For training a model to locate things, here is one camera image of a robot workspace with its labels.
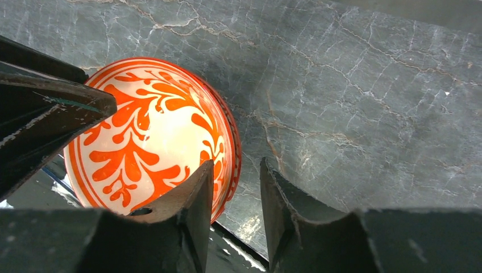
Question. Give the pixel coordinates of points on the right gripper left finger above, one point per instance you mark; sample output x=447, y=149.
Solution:
x=131, y=241

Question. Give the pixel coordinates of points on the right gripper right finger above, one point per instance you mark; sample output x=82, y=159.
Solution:
x=306, y=235

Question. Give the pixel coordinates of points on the red white patterned bowl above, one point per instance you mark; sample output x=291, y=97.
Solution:
x=168, y=122

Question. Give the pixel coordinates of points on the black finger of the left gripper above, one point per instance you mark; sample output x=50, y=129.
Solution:
x=45, y=104

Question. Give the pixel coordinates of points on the steel two-tier dish rack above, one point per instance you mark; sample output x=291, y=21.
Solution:
x=464, y=15

